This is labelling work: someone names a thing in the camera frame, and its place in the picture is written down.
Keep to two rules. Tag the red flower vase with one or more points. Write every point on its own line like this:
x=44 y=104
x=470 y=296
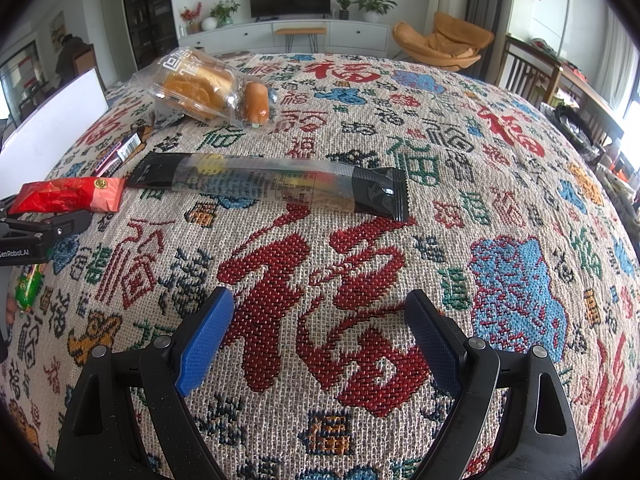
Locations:
x=191 y=16

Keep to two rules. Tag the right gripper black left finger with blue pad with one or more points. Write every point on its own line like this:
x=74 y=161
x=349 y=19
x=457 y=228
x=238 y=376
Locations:
x=100 y=437

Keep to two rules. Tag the green potted plant left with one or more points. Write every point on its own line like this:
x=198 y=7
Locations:
x=223 y=11

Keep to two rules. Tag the black tall cabinet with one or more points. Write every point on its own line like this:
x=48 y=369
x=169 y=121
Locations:
x=151 y=28

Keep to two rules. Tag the green potted plant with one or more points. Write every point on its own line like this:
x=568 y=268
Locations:
x=223 y=11
x=373 y=10

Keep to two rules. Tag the dark snickers chocolate bar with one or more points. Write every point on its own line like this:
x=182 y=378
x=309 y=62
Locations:
x=130 y=145

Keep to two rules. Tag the clear bag of bread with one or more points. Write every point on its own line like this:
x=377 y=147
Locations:
x=193 y=83

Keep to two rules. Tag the white cardboard box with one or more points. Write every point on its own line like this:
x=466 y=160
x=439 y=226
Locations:
x=37 y=145

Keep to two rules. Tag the person in dark clothes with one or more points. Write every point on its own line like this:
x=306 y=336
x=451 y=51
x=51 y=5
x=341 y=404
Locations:
x=65 y=67

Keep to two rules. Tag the orange lounge chair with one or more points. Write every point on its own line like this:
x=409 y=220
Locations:
x=452 y=45

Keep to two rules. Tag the white tv cabinet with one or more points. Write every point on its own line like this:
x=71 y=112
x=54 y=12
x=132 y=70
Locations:
x=342 y=37

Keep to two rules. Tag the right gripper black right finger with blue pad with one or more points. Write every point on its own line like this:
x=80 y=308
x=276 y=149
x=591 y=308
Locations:
x=536 y=438

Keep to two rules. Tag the green snack packet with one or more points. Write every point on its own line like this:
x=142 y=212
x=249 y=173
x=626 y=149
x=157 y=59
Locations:
x=29 y=285

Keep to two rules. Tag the small sausage bun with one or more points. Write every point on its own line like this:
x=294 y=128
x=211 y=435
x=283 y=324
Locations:
x=256 y=103

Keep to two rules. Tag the dark wooden chair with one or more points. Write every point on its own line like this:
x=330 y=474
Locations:
x=528 y=72

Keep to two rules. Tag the green potted plant right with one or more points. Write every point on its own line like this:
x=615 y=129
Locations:
x=373 y=10

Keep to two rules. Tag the patterned woven table cloth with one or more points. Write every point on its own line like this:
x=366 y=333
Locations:
x=319 y=377

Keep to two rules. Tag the red snack packet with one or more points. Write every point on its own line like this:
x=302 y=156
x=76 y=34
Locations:
x=69 y=195

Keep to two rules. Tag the small wooden bench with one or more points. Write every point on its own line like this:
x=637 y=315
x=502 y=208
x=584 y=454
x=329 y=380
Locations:
x=290 y=33

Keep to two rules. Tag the long black clear snack pack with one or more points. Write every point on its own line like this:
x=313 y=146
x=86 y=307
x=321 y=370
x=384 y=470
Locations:
x=381 y=192

